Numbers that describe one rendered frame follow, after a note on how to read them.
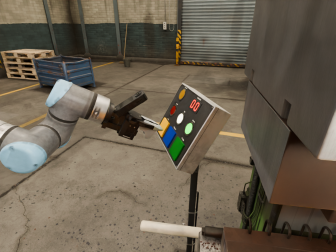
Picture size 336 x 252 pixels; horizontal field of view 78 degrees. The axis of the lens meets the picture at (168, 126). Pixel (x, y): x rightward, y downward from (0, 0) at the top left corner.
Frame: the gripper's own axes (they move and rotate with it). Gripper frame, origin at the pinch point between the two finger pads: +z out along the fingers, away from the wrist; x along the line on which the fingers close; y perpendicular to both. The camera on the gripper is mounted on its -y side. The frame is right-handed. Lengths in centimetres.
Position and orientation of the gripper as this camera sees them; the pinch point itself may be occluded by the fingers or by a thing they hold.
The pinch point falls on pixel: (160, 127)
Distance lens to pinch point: 77.1
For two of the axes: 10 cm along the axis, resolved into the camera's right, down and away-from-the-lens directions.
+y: -4.8, 8.4, 2.5
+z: 8.3, 3.4, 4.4
